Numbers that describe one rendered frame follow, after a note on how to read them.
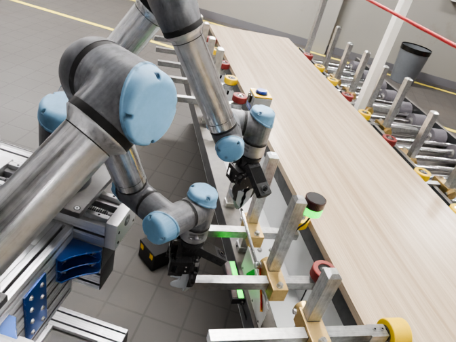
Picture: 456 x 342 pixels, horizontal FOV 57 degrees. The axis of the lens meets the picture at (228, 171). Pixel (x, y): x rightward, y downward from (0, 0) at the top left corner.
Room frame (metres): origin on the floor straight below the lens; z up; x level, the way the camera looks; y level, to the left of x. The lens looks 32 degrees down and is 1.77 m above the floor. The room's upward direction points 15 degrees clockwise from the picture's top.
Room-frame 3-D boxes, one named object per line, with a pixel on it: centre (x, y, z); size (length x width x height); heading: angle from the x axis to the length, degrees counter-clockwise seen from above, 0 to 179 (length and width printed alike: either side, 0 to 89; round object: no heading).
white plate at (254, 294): (0.97, -0.18, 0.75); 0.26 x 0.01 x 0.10; 19
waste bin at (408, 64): (6.76, -2.30, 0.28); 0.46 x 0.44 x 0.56; 86
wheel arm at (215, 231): (1.14, -0.10, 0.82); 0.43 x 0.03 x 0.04; 109
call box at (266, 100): (1.44, -0.04, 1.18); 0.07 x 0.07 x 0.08; 19
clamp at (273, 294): (0.93, -0.22, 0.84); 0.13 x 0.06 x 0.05; 19
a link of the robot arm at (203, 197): (0.82, 0.05, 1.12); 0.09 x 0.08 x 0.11; 147
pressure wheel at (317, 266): (0.97, -0.37, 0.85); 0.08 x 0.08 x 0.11
